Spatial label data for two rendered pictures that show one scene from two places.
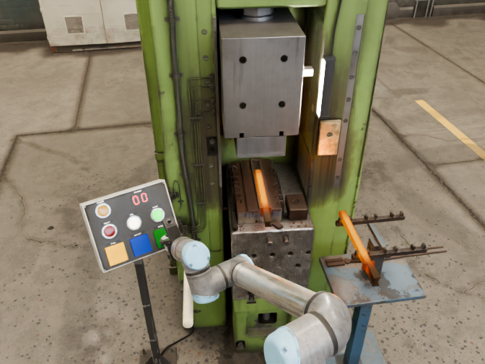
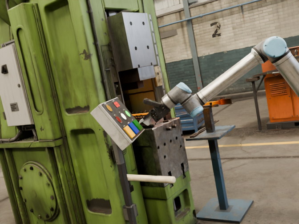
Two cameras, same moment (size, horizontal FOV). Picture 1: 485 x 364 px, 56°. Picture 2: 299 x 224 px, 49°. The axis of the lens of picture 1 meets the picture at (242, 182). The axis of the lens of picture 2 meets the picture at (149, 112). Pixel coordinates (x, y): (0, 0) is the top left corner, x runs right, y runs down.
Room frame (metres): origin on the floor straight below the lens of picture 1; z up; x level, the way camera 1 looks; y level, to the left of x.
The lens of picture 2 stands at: (-0.06, 1.78, 1.33)
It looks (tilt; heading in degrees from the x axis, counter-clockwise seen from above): 7 degrees down; 313
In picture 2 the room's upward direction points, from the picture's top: 11 degrees counter-clockwise
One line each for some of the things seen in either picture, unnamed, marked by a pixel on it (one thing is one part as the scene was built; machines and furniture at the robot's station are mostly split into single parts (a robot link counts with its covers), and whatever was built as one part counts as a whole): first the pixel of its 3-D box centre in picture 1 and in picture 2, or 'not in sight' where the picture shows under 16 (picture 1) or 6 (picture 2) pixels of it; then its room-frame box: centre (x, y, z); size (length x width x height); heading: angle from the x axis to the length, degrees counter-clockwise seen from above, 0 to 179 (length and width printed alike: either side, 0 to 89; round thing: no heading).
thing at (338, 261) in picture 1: (387, 256); (205, 128); (1.57, -0.69, 0.73); 0.60 x 0.04 x 0.01; 99
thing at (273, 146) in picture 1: (255, 123); (126, 76); (1.81, -0.06, 1.32); 0.42 x 0.20 x 0.10; 5
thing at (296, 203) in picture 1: (296, 206); (162, 115); (1.67, -0.25, 0.95); 0.12 x 0.08 x 0.06; 5
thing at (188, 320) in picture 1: (188, 287); (147, 178); (1.48, 0.26, 0.62); 0.44 x 0.05 x 0.05; 5
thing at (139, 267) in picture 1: (146, 300); (128, 202); (1.47, 0.47, 0.54); 0.04 x 0.04 x 1.08; 5
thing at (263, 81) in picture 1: (266, 68); (123, 45); (1.81, -0.10, 1.56); 0.42 x 0.39 x 0.40; 5
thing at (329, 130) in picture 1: (328, 137); (157, 76); (1.75, -0.38, 1.27); 0.09 x 0.02 x 0.17; 95
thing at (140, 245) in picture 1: (141, 245); (133, 128); (1.36, 0.41, 1.01); 0.07 x 0.05 x 0.07; 120
